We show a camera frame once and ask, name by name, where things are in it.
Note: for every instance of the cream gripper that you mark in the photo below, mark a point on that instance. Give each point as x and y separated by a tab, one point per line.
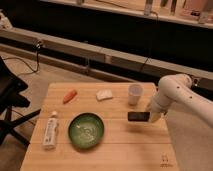
155	112

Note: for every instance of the black eraser block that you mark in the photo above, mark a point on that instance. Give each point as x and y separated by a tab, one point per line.
138	116

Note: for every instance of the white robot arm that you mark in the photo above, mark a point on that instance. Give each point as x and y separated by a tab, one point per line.
177	88

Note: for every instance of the wooden table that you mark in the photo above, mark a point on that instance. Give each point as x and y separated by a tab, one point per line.
125	146

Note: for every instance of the white sponge piece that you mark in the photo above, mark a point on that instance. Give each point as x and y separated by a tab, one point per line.
104	94

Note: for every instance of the green bowl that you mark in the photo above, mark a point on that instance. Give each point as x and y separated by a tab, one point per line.
86	130

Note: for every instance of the orange carrot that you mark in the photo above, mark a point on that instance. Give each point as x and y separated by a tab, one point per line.
69	96

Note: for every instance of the white tube bottle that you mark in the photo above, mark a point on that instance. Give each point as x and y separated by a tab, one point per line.
50	135

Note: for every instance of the black office chair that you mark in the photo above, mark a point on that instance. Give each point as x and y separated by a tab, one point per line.
10	88

